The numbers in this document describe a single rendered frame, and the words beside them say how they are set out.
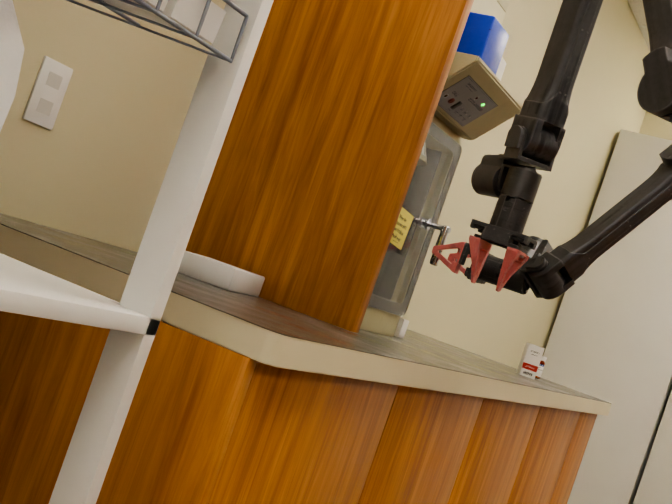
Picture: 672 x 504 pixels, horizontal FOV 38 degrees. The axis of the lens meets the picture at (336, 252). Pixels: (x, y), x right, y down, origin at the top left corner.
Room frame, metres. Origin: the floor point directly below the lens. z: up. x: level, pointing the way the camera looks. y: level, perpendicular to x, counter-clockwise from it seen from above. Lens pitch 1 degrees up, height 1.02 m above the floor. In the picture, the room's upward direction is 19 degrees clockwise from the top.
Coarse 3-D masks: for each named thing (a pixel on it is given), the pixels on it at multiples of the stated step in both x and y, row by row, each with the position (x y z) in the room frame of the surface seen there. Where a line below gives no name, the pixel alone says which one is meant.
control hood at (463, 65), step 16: (464, 64) 1.85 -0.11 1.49; (480, 64) 1.86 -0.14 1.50; (448, 80) 1.87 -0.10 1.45; (480, 80) 1.91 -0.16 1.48; (496, 80) 1.94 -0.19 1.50; (496, 96) 2.00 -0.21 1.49; (512, 96) 2.04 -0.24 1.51; (496, 112) 2.07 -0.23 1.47; (512, 112) 2.10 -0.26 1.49; (464, 128) 2.09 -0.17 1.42; (480, 128) 2.12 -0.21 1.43
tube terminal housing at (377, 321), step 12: (480, 0) 2.04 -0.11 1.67; (492, 0) 2.09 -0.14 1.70; (480, 12) 2.06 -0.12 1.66; (492, 12) 2.11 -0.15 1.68; (504, 12) 2.17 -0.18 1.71; (432, 120) 2.02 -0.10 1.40; (372, 312) 2.04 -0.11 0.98; (384, 312) 2.09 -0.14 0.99; (372, 324) 2.06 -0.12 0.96; (384, 324) 2.11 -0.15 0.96; (396, 324) 2.17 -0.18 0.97
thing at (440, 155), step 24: (432, 144) 2.02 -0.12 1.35; (456, 144) 2.12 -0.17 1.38; (432, 168) 2.06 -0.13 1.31; (408, 192) 1.99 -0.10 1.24; (432, 192) 2.09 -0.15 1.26; (432, 216) 2.13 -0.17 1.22; (408, 240) 2.06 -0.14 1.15; (384, 264) 2.00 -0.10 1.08; (408, 264) 2.10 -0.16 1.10; (384, 288) 2.03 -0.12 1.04; (408, 288) 2.13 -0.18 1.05
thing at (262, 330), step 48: (0, 240) 1.37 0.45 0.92; (48, 240) 1.37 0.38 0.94; (96, 240) 1.86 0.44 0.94; (96, 288) 1.28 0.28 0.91; (192, 288) 1.42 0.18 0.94; (240, 336) 1.17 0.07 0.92; (288, 336) 1.16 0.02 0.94; (336, 336) 1.47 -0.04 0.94; (384, 336) 2.07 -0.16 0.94; (432, 384) 1.61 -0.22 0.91; (480, 384) 1.82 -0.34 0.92; (528, 384) 2.19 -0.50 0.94
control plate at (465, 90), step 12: (456, 84) 1.89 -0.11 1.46; (468, 84) 1.91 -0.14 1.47; (456, 96) 1.94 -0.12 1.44; (468, 96) 1.96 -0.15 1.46; (480, 96) 1.98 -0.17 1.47; (444, 108) 1.96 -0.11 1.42; (456, 108) 1.98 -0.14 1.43; (468, 108) 2.00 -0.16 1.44; (480, 108) 2.03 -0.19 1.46; (492, 108) 2.05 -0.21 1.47; (456, 120) 2.03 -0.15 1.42; (468, 120) 2.06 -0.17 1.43
